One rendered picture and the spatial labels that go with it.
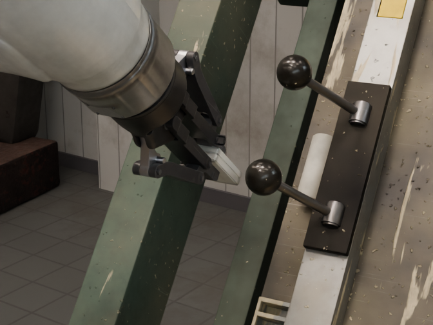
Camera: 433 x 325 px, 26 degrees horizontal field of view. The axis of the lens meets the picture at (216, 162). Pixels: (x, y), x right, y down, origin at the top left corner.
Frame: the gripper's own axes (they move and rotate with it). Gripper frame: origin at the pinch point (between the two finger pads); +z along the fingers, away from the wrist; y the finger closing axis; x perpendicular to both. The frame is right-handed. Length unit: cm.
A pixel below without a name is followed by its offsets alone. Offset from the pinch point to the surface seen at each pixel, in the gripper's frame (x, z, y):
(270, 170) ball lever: 6.0, 0.0, -0.3
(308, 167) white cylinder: 5.0, 12.6, -5.6
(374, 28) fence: 8.6, 11.5, -23.4
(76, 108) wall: -259, 327, -128
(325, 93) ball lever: 7.4, 5.2, -11.7
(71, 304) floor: -165, 240, -11
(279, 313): 5.4, 15.1, 10.9
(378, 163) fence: 12.5, 13.5, -7.7
